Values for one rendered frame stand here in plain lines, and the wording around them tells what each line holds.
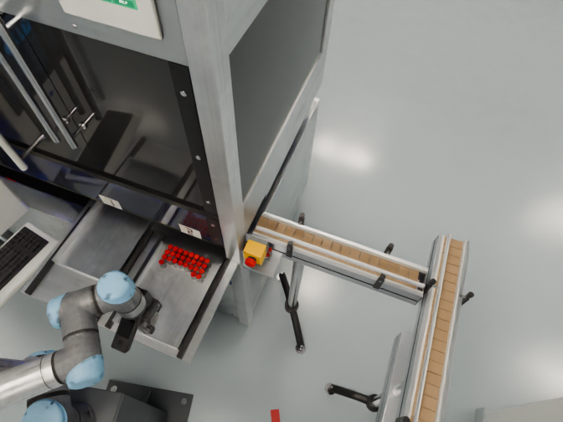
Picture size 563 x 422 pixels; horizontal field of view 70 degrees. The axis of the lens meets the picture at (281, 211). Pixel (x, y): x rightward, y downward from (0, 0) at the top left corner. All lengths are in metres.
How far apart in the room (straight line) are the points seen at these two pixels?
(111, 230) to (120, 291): 0.79
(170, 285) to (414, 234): 1.75
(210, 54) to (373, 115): 2.68
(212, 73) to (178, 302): 0.96
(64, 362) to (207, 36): 0.73
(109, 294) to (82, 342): 0.11
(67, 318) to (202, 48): 0.66
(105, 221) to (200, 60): 1.10
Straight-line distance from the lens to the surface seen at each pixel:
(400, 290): 1.58
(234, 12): 0.87
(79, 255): 1.77
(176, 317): 1.56
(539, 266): 3.10
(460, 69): 4.10
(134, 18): 0.86
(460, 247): 1.75
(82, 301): 1.05
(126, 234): 1.75
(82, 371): 1.00
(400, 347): 1.92
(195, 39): 0.82
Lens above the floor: 2.34
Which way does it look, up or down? 59 degrees down
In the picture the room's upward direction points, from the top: 4 degrees clockwise
